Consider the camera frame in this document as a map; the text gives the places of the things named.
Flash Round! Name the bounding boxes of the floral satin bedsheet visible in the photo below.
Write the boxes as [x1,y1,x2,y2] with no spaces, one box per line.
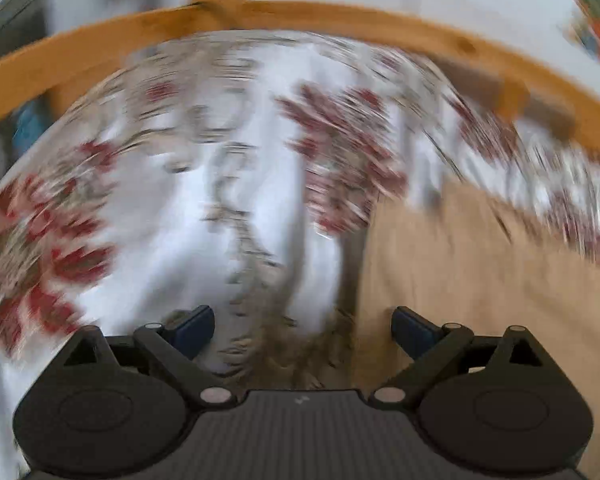
[0,30,600,480]

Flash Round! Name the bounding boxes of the dark cabinet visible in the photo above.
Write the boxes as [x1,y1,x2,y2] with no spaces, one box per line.
[0,0,52,68]

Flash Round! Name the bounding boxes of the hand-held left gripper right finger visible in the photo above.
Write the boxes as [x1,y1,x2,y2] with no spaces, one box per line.
[367,306,548,408]

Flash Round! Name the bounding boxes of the tan zip jacket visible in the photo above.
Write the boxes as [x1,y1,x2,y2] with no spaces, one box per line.
[349,179,600,396]

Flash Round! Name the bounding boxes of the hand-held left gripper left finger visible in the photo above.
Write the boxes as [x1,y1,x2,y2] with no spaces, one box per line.
[62,305,238,408]

